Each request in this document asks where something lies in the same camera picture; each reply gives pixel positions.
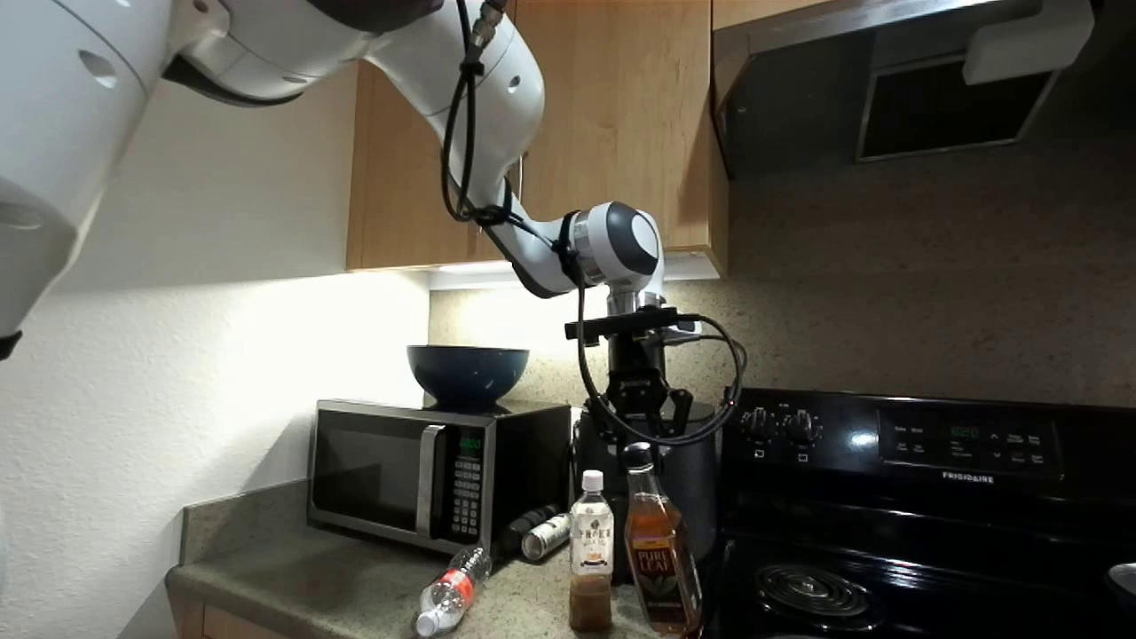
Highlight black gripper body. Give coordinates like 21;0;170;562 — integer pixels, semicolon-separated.
602;334;694;445

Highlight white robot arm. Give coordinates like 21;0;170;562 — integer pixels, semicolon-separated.
0;0;673;343

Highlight white cap drink bottle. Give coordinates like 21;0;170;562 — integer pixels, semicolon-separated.
567;470;613;633

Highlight lying clear water bottle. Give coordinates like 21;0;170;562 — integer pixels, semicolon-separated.
412;545;494;639

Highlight black air fryer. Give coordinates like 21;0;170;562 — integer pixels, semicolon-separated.
571;409;720;587

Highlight dark blue bowl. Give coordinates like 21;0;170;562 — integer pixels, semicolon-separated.
410;343;531;409

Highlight stainless steel microwave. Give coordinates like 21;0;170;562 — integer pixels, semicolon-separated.
306;402;567;562

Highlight under cabinet light strip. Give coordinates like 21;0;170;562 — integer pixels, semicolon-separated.
400;253;725;291

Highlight black electric stove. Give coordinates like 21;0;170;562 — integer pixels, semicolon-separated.
702;386;1136;639

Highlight wooden upper cabinet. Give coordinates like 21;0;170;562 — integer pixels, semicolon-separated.
347;0;829;277

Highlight steel range hood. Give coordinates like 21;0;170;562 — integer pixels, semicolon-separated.
713;0;1100;177

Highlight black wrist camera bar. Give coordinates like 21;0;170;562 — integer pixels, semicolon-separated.
564;305;696;343

